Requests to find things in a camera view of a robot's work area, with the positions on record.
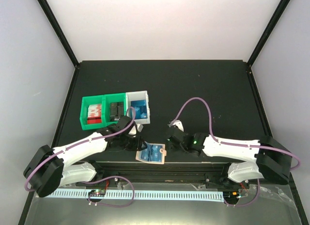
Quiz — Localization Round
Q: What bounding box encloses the blue VIP card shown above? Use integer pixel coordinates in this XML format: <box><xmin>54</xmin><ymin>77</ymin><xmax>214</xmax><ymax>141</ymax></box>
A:
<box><xmin>139</xmin><ymin>146</ymin><xmax>152</xmax><ymax>162</ymax></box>
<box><xmin>150</xmin><ymin>144</ymin><xmax>163</xmax><ymax>163</ymax></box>

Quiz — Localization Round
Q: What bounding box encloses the tan leather card holder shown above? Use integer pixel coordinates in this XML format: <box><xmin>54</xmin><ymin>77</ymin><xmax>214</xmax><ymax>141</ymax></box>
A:
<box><xmin>136</xmin><ymin>142</ymin><xmax>167</xmax><ymax>165</ymax></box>

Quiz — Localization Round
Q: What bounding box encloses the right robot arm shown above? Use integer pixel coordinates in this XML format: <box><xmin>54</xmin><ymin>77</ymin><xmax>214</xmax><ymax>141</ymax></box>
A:
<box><xmin>166</xmin><ymin>125</ymin><xmax>292</xmax><ymax>188</ymax></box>

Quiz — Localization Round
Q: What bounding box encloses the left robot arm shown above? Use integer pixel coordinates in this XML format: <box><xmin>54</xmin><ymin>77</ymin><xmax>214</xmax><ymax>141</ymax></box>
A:
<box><xmin>23</xmin><ymin>116</ymin><xmax>146</xmax><ymax>197</ymax></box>

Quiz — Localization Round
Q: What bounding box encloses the blue card stack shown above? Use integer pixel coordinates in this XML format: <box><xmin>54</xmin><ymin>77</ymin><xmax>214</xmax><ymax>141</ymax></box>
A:
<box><xmin>131</xmin><ymin>100</ymin><xmax>148</xmax><ymax>119</ymax></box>

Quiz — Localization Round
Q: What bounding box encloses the black card stack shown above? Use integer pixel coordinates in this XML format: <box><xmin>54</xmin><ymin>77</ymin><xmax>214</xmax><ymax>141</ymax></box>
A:
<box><xmin>109</xmin><ymin>102</ymin><xmax>124</xmax><ymax>122</ymax></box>

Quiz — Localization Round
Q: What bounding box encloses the red white card stack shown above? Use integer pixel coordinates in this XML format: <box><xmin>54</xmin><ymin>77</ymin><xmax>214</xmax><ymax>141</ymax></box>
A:
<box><xmin>87</xmin><ymin>104</ymin><xmax>102</xmax><ymax>124</ymax></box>

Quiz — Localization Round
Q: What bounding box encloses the white bin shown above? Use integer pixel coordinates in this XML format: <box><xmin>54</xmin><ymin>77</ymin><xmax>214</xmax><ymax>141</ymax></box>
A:
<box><xmin>126</xmin><ymin>90</ymin><xmax>150</xmax><ymax>124</ymax></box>

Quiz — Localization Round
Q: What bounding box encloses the green bin middle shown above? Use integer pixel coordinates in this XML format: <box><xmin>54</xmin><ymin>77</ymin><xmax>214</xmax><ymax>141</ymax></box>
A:
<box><xmin>103</xmin><ymin>93</ymin><xmax>127</xmax><ymax>126</ymax></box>

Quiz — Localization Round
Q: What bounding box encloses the green bin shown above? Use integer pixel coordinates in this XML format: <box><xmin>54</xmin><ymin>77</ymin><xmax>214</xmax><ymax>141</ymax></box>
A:
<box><xmin>103</xmin><ymin>93</ymin><xmax>127</xmax><ymax>126</ymax></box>
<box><xmin>79</xmin><ymin>95</ymin><xmax>107</xmax><ymax>131</ymax></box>

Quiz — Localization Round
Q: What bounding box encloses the green bin left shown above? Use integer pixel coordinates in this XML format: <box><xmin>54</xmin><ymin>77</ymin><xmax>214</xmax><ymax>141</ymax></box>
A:
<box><xmin>79</xmin><ymin>95</ymin><xmax>107</xmax><ymax>131</ymax></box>

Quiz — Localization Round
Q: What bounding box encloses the left circuit board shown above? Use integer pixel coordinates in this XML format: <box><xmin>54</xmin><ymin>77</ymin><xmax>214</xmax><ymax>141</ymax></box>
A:
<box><xmin>88</xmin><ymin>189</ymin><xmax>106</xmax><ymax>197</ymax></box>

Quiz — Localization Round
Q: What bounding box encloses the circuit board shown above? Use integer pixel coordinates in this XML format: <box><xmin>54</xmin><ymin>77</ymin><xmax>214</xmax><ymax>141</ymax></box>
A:
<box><xmin>223</xmin><ymin>191</ymin><xmax>248</xmax><ymax>199</ymax></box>
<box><xmin>88</xmin><ymin>189</ymin><xmax>106</xmax><ymax>197</ymax></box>

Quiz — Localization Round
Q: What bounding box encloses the right circuit board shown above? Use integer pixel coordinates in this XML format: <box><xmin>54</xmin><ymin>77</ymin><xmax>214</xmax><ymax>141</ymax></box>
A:
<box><xmin>223</xmin><ymin>191</ymin><xmax>248</xmax><ymax>199</ymax></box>

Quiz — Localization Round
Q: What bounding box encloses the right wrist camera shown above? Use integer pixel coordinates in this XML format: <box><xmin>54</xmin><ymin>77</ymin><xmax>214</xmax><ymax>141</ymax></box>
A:
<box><xmin>169</xmin><ymin>120</ymin><xmax>184</xmax><ymax>132</ymax></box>

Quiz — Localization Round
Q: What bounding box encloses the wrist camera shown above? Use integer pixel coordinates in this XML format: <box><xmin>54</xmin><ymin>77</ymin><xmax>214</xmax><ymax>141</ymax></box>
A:
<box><xmin>128</xmin><ymin>123</ymin><xmax>143</xmax><ymax>136</ymax></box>
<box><xmin>169</xmin><ymin>120</ymin><xmax>184</xmax><ymax>132</ymax></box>

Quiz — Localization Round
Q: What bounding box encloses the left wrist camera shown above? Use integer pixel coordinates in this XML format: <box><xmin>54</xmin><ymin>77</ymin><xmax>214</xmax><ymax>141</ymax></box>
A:
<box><xmin>128</xmin><ymin>123</ymin><xmax>143</xmax><ymax>136</ymax></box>

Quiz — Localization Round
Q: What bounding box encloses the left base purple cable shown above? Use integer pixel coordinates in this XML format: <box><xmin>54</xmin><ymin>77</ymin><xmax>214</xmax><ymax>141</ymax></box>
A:
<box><xmin>83</xmin><ymin>175</ymin><xmax>135</xmax><ymax>208</ymax></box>

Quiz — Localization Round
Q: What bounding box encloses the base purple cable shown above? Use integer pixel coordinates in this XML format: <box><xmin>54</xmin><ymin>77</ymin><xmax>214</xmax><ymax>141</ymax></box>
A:
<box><xmin>83</xmin><ymin>175</ymin><xmax>135</xmax><ymax>208</ymax></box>
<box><xmin>224</xmin><ymin>179</ymin><xmax>262</xmax><ymax>208</ymax></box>

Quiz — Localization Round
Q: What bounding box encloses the white slotted cable duct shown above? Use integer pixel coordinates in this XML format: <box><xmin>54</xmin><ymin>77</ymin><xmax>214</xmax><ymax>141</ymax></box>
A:
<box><xmin>47</xmin><ymin>188</ymin><xmax>224</xmax><ymax>202</ymax></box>

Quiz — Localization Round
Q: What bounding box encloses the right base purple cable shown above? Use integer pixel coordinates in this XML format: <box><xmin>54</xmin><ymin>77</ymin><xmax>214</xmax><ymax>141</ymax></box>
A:
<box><xmin>224</xmin><ymin>179</ymin><xmax>262</xmax><ymax>208</ymax></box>

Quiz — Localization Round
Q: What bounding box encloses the black frame post left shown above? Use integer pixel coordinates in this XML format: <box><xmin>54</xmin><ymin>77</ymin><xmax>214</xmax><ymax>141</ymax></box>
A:
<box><xmin>37</xmin><ymin>0</ymin><xmax>79</xmax><ymax>68</ymax></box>

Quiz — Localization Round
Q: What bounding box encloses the black frame post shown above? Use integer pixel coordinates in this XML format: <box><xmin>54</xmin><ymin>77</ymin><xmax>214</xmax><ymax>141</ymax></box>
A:
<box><xmin>37</xmin><ymin>0</ymin><xmax>79</xmax><ymax>68</ymax></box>
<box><xmin>247</xmin><ymin>0</ymin><xmax>291</xmax><ymax>67</ymax></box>

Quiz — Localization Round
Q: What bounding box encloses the black frame post right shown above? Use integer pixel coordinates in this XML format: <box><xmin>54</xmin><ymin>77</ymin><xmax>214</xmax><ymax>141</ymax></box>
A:
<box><xmin>247</xmin><ymin>0</ymin><xmax>291</xmax><ymax>67</ymax></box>

